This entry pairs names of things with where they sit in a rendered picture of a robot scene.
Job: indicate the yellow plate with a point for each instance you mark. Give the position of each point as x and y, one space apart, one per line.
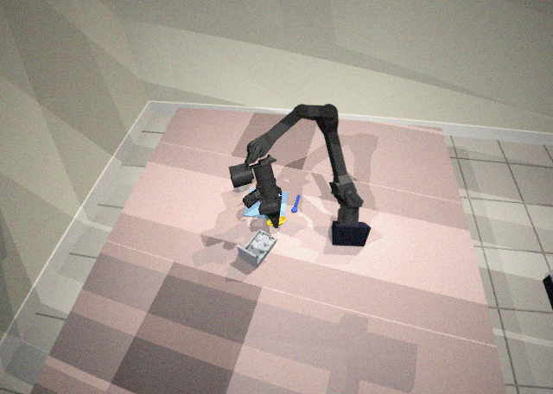
281 221

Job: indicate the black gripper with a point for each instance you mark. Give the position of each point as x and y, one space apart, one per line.
271 206

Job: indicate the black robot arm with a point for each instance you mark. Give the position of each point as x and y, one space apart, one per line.
342 186

